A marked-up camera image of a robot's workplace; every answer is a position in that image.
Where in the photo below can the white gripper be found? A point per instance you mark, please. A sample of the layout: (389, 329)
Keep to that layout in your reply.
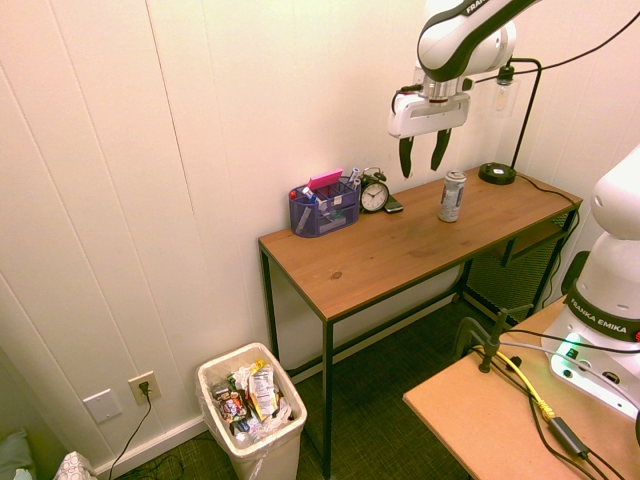
(425, 113)

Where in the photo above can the silver drink can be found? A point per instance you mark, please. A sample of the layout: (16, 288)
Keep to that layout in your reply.
(452, 196)

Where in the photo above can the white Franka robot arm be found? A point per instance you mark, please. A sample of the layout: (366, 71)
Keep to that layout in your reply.
(611, 280)

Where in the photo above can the white trash bin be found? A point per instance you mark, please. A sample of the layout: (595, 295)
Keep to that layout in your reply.
(260, 430)

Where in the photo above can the black mobile phone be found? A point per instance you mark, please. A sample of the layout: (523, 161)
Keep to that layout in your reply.
(394, 206)

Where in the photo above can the black twin bell alarm clock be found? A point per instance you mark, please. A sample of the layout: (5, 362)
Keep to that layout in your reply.
(374, 192)

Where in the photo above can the white marker pen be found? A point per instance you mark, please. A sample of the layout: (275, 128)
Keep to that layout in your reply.
(354, 175)

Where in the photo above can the black desk lamp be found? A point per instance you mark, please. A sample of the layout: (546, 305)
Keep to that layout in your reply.
(500, 170)

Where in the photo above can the pink sticky note pad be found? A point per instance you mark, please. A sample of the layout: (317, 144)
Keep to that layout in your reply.
(326, 179)

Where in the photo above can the blue mesh desk organizer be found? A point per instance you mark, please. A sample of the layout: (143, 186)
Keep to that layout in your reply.
(325, 212)

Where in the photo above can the black clamp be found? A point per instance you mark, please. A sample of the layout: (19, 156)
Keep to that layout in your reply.
(487, 332)

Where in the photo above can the light wooden robot table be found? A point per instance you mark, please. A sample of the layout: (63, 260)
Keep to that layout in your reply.
(505, 415)

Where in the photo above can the yellow snack wrapper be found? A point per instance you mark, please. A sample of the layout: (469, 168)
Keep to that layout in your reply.
(261, 386)

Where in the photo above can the black adapter box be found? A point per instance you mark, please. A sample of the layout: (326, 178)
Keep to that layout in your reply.
(569, 436)

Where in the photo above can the white patterned cloth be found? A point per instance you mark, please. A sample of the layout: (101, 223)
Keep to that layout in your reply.
(75, 467)

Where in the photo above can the teal cushion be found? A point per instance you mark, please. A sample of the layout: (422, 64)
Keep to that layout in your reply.
(15, 452)

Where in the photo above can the wooden desk with black frame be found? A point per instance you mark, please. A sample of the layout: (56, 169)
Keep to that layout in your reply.
(400, 250)

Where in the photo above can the wall power outlet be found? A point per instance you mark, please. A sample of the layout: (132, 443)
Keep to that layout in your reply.
(144, 387)

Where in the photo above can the white blank wall plate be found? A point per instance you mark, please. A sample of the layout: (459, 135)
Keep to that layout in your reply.
(102, 405)

